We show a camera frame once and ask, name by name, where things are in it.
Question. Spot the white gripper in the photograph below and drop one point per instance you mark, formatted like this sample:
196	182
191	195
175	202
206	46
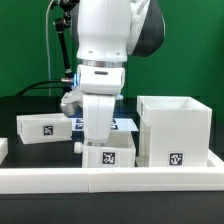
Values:
97	115

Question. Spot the white front drawer tray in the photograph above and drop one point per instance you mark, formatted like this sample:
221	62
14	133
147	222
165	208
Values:
118	151

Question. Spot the white drawer tray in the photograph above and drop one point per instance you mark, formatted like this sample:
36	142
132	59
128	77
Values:
43	128
118	151

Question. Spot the white drawer cabinet box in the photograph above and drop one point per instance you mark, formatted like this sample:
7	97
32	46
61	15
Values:
174	132

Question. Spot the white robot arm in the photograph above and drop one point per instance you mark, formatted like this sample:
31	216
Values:
108	31

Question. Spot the white rear drawer tray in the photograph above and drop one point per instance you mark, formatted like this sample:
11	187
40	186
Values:
43	128

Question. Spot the marker tag sheet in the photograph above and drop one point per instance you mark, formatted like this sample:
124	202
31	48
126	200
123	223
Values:
118	124

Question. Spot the white left fence bar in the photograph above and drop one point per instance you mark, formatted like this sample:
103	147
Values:
3	149

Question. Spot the white fence bar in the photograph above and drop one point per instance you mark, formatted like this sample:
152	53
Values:
99	180
214	160
3	149

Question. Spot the white front fence bar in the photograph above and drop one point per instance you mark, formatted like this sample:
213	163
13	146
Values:
99	180

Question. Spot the white right fence bar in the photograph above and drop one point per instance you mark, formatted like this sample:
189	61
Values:
214	160

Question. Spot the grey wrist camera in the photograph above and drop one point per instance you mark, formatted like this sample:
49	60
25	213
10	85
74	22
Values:
70	102

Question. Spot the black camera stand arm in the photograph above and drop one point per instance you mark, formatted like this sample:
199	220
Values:
61	24

